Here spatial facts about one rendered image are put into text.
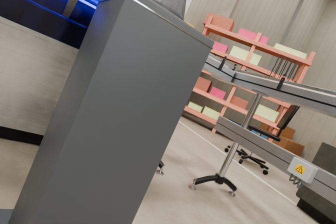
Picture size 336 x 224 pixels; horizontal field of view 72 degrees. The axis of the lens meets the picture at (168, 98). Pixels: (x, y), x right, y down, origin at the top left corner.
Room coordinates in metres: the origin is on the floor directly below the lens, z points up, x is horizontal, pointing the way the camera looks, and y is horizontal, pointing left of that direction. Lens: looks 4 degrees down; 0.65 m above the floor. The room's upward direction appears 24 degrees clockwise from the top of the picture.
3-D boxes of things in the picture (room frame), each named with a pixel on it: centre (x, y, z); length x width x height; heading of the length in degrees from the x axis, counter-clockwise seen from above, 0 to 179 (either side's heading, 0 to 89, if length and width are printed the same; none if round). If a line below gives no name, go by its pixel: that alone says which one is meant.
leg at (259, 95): (1.74, -0.62, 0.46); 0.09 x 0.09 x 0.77; 31
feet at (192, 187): (1.74, -0.62, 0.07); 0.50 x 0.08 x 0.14; 121
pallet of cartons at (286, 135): (6.79, -3.57, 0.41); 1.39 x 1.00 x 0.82; 123
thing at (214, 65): (1.80, -0.09, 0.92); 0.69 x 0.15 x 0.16; 121
